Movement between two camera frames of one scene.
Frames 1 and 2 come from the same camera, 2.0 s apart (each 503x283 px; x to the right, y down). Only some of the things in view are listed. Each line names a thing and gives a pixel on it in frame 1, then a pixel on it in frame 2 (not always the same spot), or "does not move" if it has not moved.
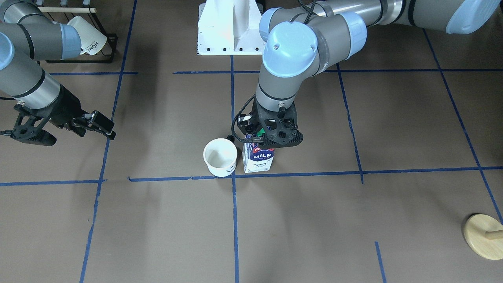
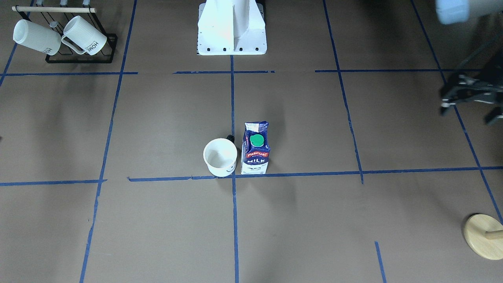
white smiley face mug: [220, 155] does not move
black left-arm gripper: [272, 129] to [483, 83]
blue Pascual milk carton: [256, 159] does not move
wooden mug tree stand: [485, 234] does not move
